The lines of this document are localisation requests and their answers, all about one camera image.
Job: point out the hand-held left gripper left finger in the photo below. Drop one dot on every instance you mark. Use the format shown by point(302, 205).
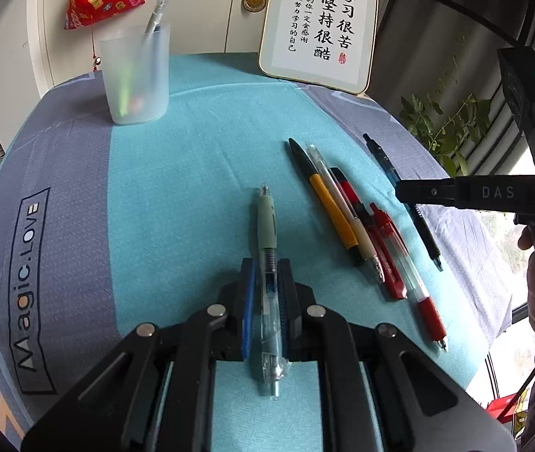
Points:
point(247, 310)

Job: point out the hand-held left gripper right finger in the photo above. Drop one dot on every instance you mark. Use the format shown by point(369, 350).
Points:
point(288, 310)

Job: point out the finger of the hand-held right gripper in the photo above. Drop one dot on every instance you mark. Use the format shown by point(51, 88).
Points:
point(465, 192)

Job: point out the dark blue pen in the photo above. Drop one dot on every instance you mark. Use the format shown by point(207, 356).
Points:
point(427, 235)

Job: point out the clear pen with green grip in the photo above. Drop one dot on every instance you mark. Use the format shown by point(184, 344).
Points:
point(266, 223)

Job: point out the clear and cream pen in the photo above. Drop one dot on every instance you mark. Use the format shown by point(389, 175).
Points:
point(366, 245)

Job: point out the red and black pen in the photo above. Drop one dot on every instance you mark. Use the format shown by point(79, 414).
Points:
point(392, 278)

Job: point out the black and yellow pen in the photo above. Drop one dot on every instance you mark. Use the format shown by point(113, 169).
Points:
point(331, 202)

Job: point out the clear pen with red grip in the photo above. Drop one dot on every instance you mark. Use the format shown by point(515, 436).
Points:
point(432, 313)

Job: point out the frosted plastic cup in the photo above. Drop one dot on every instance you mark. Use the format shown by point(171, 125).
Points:
point(112, 56)

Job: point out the grey curtain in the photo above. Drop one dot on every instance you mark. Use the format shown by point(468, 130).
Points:
point(502, 150)

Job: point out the green potted plant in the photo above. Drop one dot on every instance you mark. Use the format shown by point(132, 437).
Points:
point(446, 117)

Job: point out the red box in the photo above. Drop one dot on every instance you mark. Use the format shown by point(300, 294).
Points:
point(507, 407)

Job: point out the framed calligraphy sign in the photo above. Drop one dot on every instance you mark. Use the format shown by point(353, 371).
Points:
point(324, 23)

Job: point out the white bookshelf cabinet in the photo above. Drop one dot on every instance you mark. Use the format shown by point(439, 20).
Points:
point(192, 9)

